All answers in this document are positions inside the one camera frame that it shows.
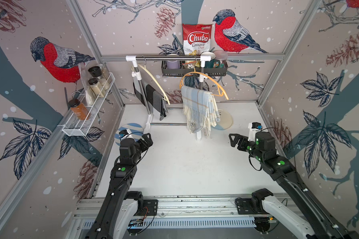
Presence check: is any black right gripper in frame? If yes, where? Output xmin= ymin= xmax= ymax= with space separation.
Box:
xmin=229 ymin=132 xmax=264 ymax=163

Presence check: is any black grey checked scarf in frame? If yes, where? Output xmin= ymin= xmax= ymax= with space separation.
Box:
xmin=133 ymin=77 xmax=168 ymax=120

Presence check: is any blue beige plaid scarf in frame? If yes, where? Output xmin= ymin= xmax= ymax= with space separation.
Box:
xmin=181 ymin=86 xmax=220 ymax=138

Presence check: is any orange wooden hanger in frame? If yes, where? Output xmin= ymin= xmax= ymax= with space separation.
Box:
xmin=179 ymin=71 xmax=229 ymax=101

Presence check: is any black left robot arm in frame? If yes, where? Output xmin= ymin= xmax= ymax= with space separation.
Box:
xmin=85 ymin=133 xmax=153 ymax=239

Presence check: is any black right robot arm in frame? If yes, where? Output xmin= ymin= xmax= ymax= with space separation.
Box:
xmin=229 ymin=131 xmax=359 ymax=239

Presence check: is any blue cream striped round mat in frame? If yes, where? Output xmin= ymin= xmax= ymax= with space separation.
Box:
xmin=114 ymin=123 xmax=144 ymax=146

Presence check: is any cream and blue plate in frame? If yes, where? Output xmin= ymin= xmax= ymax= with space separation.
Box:
xmin=213 ymin=109 xmax=233 ymax=130

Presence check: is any white and steel clothes rack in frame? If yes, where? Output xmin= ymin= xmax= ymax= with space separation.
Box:
xmin=125 ymin=54 xmax=211 ymax=133

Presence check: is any orange spice jar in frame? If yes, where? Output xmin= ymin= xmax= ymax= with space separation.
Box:
xmin=68 ymin=99 xmax=89 ymax=120

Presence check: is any black lid spice jar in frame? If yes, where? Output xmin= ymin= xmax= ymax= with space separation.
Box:
xmin=88 ymin=78 xmax=105 ymax=98
xmin=88 ymin=66 xmax=107 ymax=86

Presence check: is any purple cup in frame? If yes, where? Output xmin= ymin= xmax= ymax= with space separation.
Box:
xmin=166 ymin=60 xmax=180 ymax=69

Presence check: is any pink lid jar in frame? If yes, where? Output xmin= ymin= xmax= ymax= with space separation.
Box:
xmin=213 ymin=50 xmax=228 ymax=68

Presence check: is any clear plastic bag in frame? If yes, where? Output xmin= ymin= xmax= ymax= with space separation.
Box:
xmin=78 ymin=63 xmax=97 ymax=106

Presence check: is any red Chuba chips bag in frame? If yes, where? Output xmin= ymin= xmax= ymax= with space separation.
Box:
xmin=182 ymin=24 xmax=212 ymax=55

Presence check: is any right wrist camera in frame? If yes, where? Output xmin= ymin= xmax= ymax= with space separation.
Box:
xmin=248 ymin=122 xmax=262 ymax=141

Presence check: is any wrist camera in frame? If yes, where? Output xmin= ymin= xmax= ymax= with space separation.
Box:
xmin=119 ymin=129 xmax=132 ymax=141
xmin=248 ymin=122 xmax=262 ymax=141

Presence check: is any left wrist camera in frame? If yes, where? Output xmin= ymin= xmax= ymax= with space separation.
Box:
xmin=119 ymin=129 xmax=132 ymax=141

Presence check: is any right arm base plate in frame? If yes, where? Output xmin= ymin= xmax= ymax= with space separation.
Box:
xmin=234 ymin=197 xmax=269 ymax=215

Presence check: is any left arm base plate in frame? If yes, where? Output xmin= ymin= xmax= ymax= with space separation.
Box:
xmin=134 ymin=199 xmax=158 ymax=216

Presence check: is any black wall basket shelf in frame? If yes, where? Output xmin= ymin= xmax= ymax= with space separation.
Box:
xmin=161 ymin=61 xmax=228 ymax=77

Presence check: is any white wire wall rack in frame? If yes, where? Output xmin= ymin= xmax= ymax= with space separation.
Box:
xmin=62 ymin=73 xmax=115 ymax=136

